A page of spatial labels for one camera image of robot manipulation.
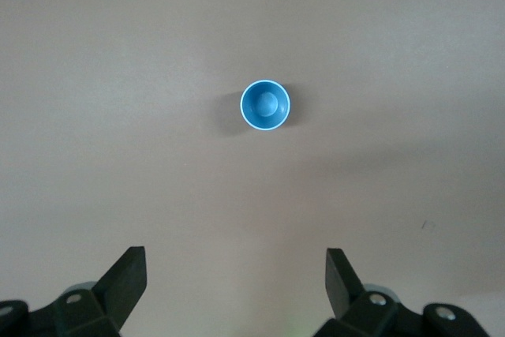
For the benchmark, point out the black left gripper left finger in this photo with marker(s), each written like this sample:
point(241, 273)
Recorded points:
point(118, 289)

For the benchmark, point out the brown paper table cover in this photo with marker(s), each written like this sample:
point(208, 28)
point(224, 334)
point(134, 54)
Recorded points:
point(118, 76)

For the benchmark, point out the blue plastic cup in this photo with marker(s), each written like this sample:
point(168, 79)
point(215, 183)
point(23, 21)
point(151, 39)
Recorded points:
point(256, 116)

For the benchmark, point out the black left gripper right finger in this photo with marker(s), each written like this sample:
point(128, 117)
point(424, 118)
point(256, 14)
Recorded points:
point(343, 289)

